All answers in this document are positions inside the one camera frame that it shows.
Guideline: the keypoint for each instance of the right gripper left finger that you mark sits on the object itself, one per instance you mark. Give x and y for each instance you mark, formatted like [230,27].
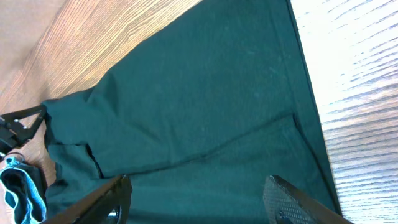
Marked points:
[108,204]

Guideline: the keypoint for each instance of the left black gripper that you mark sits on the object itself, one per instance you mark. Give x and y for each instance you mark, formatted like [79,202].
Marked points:
[14,133]

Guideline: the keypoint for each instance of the light blue garment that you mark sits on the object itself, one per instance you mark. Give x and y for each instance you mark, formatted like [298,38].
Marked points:
[24,191]

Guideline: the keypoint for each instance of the black t-shirt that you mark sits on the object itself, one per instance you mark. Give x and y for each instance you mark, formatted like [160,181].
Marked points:
[198,116]

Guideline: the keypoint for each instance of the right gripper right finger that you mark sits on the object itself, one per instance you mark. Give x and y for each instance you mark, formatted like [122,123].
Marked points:
[286,204]

